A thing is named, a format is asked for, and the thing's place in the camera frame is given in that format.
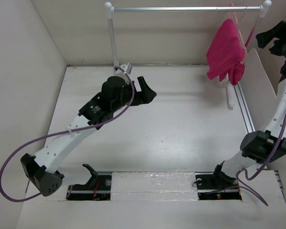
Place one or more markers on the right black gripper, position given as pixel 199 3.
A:
pixel 281 30

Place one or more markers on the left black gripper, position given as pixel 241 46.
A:
pixel 145 97

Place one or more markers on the pink trousers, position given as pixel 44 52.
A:
pixel 215 61

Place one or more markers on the pink plastic hanger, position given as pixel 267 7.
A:
pixel 238 33

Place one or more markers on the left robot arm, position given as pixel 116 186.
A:
pixel 43 168

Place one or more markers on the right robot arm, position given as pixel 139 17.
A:
pixel 268 143

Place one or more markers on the white clothes rack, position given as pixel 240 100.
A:
pixel 110 9

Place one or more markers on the aluminium rail right side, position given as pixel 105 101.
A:
pixel 249 126

